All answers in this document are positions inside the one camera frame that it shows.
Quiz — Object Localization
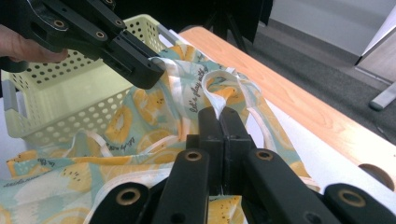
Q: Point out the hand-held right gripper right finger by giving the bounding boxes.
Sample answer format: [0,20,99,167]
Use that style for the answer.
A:
[220,106,257,194]

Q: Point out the white table mat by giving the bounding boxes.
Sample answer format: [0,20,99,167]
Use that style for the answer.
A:
[0,29,396,217]

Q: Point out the white standing desk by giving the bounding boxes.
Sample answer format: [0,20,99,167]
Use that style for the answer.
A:
[354,6,396,112]

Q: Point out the orange print cloth bag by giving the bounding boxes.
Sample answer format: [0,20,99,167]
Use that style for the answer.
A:
[0,43,322,224]

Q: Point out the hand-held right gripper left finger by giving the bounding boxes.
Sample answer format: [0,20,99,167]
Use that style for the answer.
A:
[185,106,225,196]

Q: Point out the black stand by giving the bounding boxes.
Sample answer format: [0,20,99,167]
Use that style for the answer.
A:
[202,0,276,54]

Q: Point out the pale green plastic basket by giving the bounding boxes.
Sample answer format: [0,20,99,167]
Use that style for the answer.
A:
[1,13,180,147]

